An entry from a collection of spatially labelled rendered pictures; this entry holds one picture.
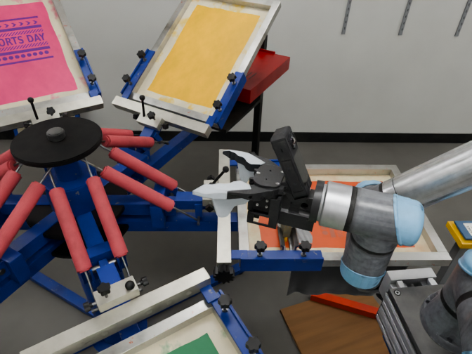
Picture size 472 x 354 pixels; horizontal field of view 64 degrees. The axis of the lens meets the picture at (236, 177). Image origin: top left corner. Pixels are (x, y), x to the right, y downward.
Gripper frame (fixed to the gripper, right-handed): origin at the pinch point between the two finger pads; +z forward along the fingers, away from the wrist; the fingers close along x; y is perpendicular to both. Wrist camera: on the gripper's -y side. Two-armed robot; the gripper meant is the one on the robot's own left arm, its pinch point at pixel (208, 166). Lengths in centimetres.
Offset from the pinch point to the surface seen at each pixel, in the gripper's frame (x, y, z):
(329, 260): 55, 62, -28
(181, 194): 64, 55, 35
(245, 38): 149, 8, 36
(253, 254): 48, 62, -1
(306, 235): 67, 63, -18
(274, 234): 64, 64, -5
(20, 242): 24, 63, 80
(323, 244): 66, 64, -25
